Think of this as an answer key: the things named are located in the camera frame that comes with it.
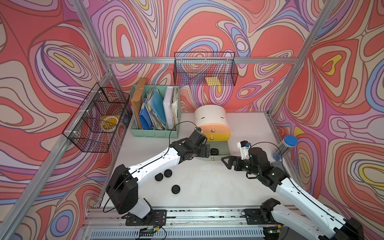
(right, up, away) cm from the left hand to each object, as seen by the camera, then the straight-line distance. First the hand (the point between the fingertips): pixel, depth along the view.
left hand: (205, 149), depth 81 cm
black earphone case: (-27, -17, +5) cm, 32 cm away
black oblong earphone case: (+7, -3, +12) cm, 14 cm away
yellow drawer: (+8, +6, +7) cm, 12 cm away
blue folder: (-37, +17, +11) cm, 42 cm away
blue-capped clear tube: (+45, +1, +1) cm, 45 cm away
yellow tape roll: (-47, +14, -11) cm, 50 cm away
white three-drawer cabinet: (+5, +16, +5) cm, 18 cm away
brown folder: (-38, +25, +1) cm, 46 cm away
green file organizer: (-33, +8, +20) cm, 39 cm away
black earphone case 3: (-16, -22, +1) cm, 28 cm away
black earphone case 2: (-22, -15, +7) cm, 27 cm away
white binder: (-22, +23, +10) cm, 33 cm away
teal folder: (-30, +28, +12) cm, 43 cm away
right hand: (+13, -7, -3) cm, 15 cm away
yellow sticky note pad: (+5, +41, +10) cm, 42 cm away
